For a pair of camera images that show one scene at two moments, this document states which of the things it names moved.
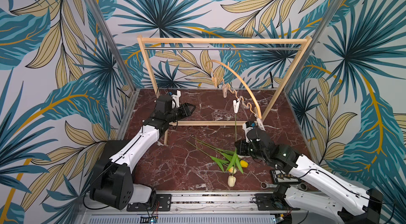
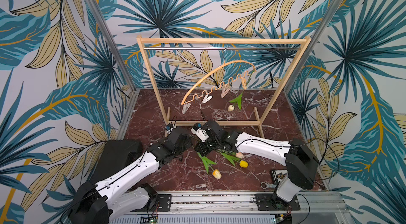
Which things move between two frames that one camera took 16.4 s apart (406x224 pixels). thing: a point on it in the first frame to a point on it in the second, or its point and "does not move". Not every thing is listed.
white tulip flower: x=231 y=180 to x=238 y=100
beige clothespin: x=236 y=105 to x=206 y=99
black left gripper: x=186 y=110 to x=188 y=143
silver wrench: x=265 y=185 does not move
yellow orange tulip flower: x=220 y=162 to x=216 y=173
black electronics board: x=278 y=177 does not move
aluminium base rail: x=203 y=208 does not move
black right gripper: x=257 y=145 to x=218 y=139
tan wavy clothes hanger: x=242 y=81 to x=184 y=102
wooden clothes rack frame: x=142 y=40 does not move
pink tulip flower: x=218 y=160 to x=237 y=154
